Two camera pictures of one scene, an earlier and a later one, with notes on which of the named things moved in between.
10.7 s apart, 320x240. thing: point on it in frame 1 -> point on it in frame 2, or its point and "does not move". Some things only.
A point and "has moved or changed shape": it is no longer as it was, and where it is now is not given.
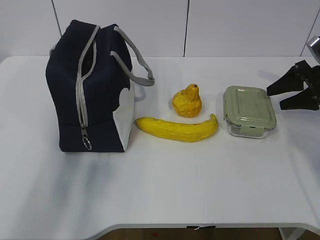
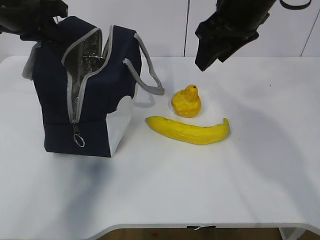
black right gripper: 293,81 -> 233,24
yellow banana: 178,131 has moved or changed shape
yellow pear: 187,102 does not move
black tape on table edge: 202,228 does not move
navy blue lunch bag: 88,69 has moved or changed shape
